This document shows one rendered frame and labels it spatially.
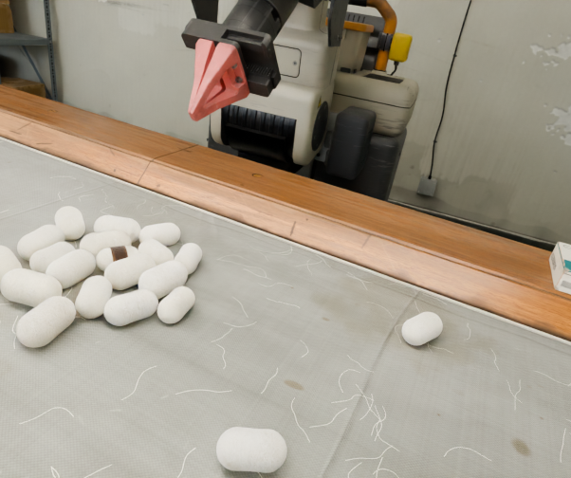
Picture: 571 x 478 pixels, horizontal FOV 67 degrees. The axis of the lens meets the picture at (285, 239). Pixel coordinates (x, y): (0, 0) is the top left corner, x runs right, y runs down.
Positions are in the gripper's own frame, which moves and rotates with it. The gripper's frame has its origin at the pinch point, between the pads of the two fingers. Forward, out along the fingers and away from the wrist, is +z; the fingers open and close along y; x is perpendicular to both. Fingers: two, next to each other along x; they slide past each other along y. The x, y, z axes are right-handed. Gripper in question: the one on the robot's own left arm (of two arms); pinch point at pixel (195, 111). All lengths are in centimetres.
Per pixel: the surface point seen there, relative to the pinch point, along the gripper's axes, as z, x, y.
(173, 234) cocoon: 14.1, -3.1, 7.5
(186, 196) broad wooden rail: 8.2, 3.1, 2.5
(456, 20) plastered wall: -153, 108, 1
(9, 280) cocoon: 22.9, -11.2, 4.5
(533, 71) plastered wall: -147, 121, 39
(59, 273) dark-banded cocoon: 21.1, -9.4, 5.8
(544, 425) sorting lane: 16.4, -3.7, 36.5
